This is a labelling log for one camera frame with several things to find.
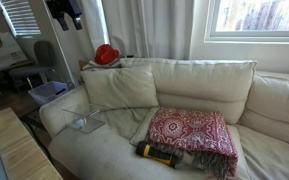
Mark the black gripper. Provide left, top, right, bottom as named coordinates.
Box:
left=45, top=0, right=84, bottom=32

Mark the small cream pillow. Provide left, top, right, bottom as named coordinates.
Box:
left=80, top=63, right=160, bottom=111

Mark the cream fabric couch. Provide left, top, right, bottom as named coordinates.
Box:
left=38, top=58, right=289, bottom=180

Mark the red patterned fringed blanket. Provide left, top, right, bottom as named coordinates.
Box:
left=146, top=107, right=239, bottom=179

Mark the thin white pole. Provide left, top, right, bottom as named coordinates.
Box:
left=43, top=0, right=77, bottom=86

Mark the grey office chair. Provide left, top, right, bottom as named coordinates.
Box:
left=8, top=40, right=63, bottom=91

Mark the grey white striped cloth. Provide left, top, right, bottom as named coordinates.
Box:
left=82, top=56, right=127, bottom=72

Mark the red plastic hat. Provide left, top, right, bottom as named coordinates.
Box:
left=93, top=43, right=121, bottom=66

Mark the white window blind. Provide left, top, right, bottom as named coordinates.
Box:
left=0, top=0, right=42, bottom=38

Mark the lavender plastic bin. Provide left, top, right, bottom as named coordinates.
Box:
left=28, top=80, right=70, bottom=107

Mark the white paper bag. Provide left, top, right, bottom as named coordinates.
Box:
left=0, top=28, right=28, bottom=73

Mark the white curtain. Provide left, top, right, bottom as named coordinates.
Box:
left=80, top=0, right=195, bottom=61

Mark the clear plastic box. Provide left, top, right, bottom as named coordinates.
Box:
left=62, top=102, right=107, bottom=135

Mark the light wooden table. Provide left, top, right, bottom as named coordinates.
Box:
left=0, top=107, right=64, bottom=180

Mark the wide cream back cushion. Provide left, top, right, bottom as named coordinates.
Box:
left=119, top=57, right=258, bottom=125

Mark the yellow and black flashlight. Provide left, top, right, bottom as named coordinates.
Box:
left=135, top=141, right=180, bottom=169

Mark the plump cream back cushion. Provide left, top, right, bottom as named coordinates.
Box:
left=238, top=73, right=289, bottom=149

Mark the white window frame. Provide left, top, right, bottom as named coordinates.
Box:
left=203, top=0, right=289, bottom=44

